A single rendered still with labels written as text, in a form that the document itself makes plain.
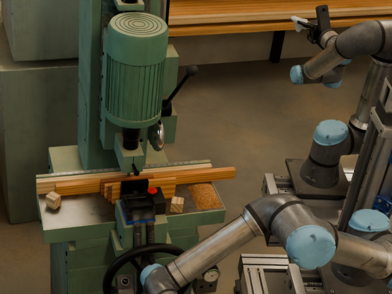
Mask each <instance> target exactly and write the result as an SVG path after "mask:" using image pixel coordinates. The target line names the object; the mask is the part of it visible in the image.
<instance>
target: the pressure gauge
mask: <svg viewBox="0 0 392 294"><path fill-rule="evenodd" d="M211 275H212V276H211ZM213 275H214V276H213ZM220 275H221V272H220V271H219V269H218V266H217V265H214V266H213V267H211V268H210V269H208V270H207V271H205V272H204V273H203V274H202V276H203V279H204V281H205V282H214V281H216V280H217V279H218V278H219V277H220Z"/></svg>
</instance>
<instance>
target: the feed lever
mask: <svg viewBox="0 0 392 294"><path fill-rule="evenodd" d="M186 72H187V74H186V75H185V76H184V78H183V79H182V80H181V82H180V83H179V84H178V85H177V87H176V88H175V89H174V91H173V92H172V93H171V95H170V96H169V97H168V99H162V110H161V116H160V117H170V116H171V114H172V103H171V101H172V99H173V98H174V96H175V95H176V94H177V93H178V91H179V90H180V89H181V88H182V87H183V85H184V84H185V83H186V81H187V80H188V79H189V77H190V76H195V75H196V74H197V73H198V67H197V66H196V65H194V64H190V65H189V66H188V67H187V69H186Z"/></svg>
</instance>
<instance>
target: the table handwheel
mask: <svg viewBox="0 0 392 294"><path fill-rule="evenodd" d="M184 252H185V251H184V250H183V249H182V248H179V247H177V246H175V245H172V244H167V243H151V244H145V245H142V246H138V247H136V248H133V249H131V250H129V251H127V252H125V253H124V254H122V255H121V256H119V257H118V258H117V259H116V260H115V261H114V262H113V263H112V264H111V265H110V266H109V268H108V269H107V271H106V273H105V275H104V278H103V284H102V288H103V293H104V294H111V293H110V288H111V284H112V281H113V278H114V276H115V274H116V273H117V271H118V270H119V269H120V268H121V267H122V266H123V265H124V264H126V263H127V262H130V263H131V264H132V265H133V266H134V267H135V268H136V269H137V270H138V271H139V275H138V278H139V281H140V275H141V272H142V271H143V269H144V268H146V267H147V266H149V265H151V264H150V262H149V261H148V255H147V254H149V253H169V254H172V255H175V256H177V257H178V256H179V255H180V254H182V253H184ZM139 256H142V261H141V263H140V265H139V264H138V262H137V261H136V260H135V258H136V257H139ZM191 283H192V281H191V282H189V283H188V284H186V285H185V286H183V287H182V288H180V289H179V290H177V293H178V294H184V293H185V292H186V290H187V289H188V288H189V286H190V285H191ZM140 284H141V281H140ZM143 291H144V289H143V286H142V284H141V286H140V287H139V289H138V290H137V292H136V293H135V294H141V293H142V292H143Z"/></svg>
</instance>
